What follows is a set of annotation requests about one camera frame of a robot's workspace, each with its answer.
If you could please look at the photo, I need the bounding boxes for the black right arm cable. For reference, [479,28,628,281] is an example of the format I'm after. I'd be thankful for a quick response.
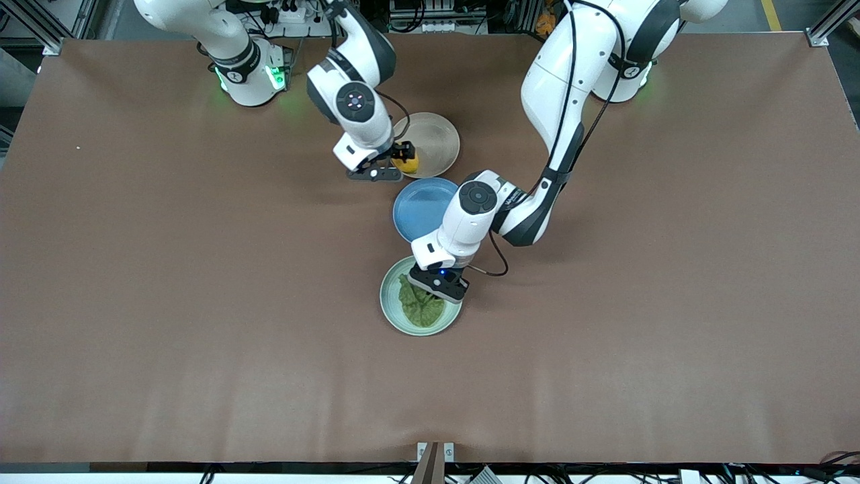
[375,89,413,145]

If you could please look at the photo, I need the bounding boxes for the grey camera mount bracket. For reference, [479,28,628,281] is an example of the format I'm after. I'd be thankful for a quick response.
[411,441,456,484]

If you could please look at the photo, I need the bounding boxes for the green lettuce leaf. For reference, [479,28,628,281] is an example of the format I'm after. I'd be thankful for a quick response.
[398,272,445,329]

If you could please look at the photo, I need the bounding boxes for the beige round plate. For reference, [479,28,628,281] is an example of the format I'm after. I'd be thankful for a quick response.
[392,112,462,179]

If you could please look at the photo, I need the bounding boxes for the blue round plate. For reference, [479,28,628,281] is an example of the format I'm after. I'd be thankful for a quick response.
[392,177,462,244]

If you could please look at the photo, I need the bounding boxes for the brown table cover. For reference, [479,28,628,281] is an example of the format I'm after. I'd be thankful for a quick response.
[0,32,860,466]

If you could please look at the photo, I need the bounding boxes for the black electronics rack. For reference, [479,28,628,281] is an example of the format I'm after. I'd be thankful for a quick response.
[388,0,489,36]

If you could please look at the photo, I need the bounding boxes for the white power strip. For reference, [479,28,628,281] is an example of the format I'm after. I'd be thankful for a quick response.
[267,0,318,25]

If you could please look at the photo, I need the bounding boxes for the pale green round plate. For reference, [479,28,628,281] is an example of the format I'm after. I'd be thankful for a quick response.
[380,255,464,337]

